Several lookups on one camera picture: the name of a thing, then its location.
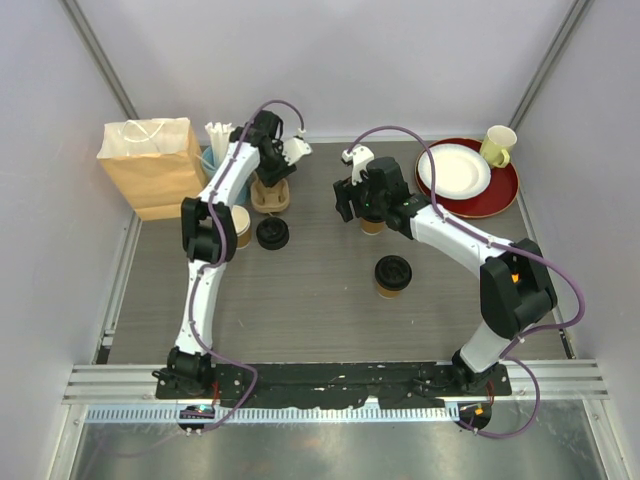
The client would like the stack of paper cups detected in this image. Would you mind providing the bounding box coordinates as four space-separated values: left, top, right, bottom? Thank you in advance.
231 205 251 249

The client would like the stack of black lids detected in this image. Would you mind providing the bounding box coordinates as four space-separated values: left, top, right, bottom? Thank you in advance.
256 216 290 251

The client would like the cardboard cup carrier stack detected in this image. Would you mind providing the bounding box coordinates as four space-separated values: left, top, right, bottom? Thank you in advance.
250 179 291 214

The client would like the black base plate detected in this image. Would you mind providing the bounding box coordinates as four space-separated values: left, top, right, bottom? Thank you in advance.
153 362 512 410

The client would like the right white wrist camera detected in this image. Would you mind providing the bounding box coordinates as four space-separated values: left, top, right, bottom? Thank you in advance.
341 144 375 185

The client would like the white paper plate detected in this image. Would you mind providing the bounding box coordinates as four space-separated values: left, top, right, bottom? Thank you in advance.
430 144 491 200

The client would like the purple cable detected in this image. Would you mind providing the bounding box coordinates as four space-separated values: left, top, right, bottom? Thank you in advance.
349 124 587 441
187 98 309 434

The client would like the aluminium frame rail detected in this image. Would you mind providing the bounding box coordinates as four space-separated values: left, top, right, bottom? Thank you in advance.
63 360 609 429

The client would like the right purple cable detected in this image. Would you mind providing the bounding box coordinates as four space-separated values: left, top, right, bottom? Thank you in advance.
349 124 587 441

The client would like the pale yellow mug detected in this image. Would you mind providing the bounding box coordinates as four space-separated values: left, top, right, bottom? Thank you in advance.
480 125 518 169

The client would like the brown paper bag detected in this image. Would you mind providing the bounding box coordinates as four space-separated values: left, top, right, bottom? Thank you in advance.
97 117 207 221

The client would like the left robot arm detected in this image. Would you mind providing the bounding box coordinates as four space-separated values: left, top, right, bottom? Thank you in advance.
153 109 312 399

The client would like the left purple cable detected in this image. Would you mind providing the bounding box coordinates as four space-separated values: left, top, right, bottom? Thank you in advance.
187 98 309 434

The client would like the brown paper cup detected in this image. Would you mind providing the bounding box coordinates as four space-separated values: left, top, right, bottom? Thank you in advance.
360 218 386 236
376 283 406 299

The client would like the black coffee cup lid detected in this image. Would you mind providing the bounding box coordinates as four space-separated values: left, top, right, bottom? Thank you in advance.
374 255 413 291

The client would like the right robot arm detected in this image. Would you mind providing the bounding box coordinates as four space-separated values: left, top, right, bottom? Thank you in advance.
333 152 557 395

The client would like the light blue straw holder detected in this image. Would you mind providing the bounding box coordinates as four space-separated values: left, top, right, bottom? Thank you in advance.
200 146 218 180

